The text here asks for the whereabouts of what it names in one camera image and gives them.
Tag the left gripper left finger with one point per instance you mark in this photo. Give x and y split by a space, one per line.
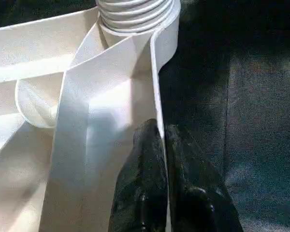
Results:
145 183

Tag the white plastic table leg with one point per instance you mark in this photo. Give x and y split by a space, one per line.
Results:
135 14

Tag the white plastic table top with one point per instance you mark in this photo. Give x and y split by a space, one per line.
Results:
62 108

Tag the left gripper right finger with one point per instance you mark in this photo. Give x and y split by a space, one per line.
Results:
195 191

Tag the black shiny mat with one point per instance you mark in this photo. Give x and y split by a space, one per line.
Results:
232 120

